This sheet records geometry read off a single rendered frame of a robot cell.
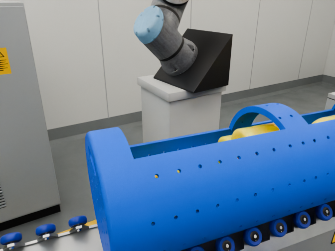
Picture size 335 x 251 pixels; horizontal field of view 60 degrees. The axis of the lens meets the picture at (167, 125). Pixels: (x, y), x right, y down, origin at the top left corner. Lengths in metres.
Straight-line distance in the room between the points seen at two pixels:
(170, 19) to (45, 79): 2.14
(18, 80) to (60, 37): 1.37
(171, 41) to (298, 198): 0.84
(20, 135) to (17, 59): 0.47
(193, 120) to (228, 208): 0.84
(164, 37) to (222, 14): 2.87
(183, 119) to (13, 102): 1.06
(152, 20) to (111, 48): 2.14
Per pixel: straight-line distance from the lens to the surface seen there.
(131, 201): 0.50
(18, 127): 2.00
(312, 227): 0.88
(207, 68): 1.28
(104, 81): 3.40
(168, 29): 1.27
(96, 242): 0.78
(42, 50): 3.19
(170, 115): 1.29
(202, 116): 1.40
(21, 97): 1.94
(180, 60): 1.33
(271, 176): 0.62
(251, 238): 0.74
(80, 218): 0.78
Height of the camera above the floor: 1.48
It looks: 24 degrees down
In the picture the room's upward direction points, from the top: straight up
